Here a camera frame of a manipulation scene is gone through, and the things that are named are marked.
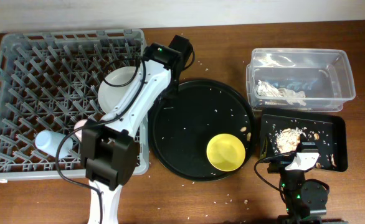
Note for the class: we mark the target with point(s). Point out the clear plastic bin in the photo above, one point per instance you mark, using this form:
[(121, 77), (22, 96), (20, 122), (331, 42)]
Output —
[(324, 75)]

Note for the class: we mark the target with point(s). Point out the yellow bowl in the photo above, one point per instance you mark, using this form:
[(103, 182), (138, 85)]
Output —
[(225, 152)]

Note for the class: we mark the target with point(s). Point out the blue plastic cup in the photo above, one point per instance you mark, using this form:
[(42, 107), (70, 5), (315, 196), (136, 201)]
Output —
[(48, 142)]

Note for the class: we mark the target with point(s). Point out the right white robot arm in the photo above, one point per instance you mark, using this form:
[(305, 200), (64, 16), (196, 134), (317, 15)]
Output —
[(305, 199)]

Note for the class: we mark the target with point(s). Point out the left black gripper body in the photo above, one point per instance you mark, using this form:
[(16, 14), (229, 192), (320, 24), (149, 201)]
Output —
[(172, 89)]

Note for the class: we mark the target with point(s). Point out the grey round plate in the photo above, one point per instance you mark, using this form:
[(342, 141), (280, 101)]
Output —
[(108, 96)]

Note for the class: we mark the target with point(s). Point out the round black tray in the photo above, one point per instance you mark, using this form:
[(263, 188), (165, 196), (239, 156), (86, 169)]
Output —
[(180, 128)]

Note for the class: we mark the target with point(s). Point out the white napkin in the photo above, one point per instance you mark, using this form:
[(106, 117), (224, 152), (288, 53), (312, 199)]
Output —
[(265, 89)]

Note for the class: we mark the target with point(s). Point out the black rectangular bin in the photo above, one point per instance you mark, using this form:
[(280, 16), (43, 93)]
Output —
[(326, 132)]

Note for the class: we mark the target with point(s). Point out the peanut on tray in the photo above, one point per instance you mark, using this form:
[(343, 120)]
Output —
[(243, 129), (248, 136)]

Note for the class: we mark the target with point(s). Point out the grey plastic dishwasher rack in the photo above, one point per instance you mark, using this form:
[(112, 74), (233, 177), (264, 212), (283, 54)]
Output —
[(49, 81)]

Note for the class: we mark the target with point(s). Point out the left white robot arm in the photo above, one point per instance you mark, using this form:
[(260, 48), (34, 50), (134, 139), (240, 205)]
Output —
[(108, 151)]

